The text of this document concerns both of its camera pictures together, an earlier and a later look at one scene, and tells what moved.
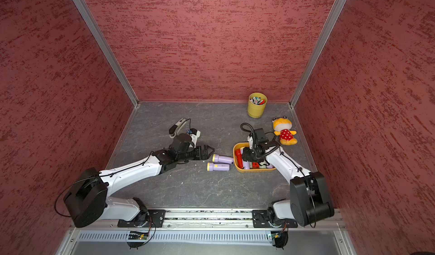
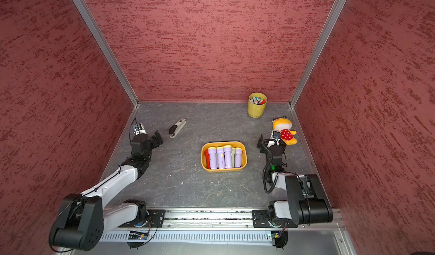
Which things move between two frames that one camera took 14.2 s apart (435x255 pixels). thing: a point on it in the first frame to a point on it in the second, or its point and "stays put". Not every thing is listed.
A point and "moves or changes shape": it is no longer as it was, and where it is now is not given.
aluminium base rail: [211, 232] stays put
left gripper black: [205, 156] to [156, 144]
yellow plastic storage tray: [242, 144] to [233, 144]
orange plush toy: [282, 126] stays put
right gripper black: [246, 157] to [263, 144]
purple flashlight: [222, 158] moves or changes shape
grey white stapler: [175, 128] stays put
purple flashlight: [212, 166] moves or changes shape
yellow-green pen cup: [256, 105] stays put
